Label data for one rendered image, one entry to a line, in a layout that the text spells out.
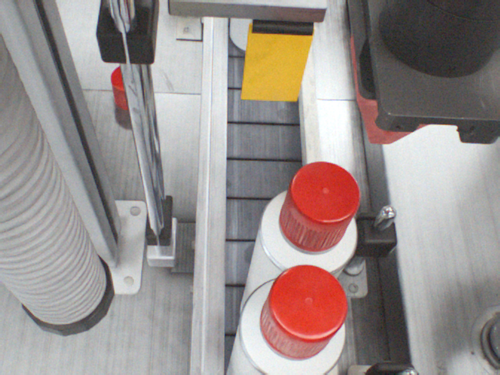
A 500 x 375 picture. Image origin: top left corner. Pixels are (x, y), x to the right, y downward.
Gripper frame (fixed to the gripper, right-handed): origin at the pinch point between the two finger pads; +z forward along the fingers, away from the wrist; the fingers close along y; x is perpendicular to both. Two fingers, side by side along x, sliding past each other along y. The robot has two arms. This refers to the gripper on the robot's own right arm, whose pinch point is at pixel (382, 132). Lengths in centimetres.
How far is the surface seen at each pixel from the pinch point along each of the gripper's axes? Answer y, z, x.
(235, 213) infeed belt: 0.4, 13.6, 8.5
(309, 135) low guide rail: 6.1, 10.1, 2.6
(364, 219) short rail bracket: -1.4, 10.1, -1.3
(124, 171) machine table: 6.7, 18.7, 18.8
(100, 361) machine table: -10.8, 18.6, 19.0
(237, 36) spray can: 18.1, 11.9, 8.6
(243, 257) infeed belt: -3.5, 13.6, 7.8
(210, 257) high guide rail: -6.6, 5.4, 10.5
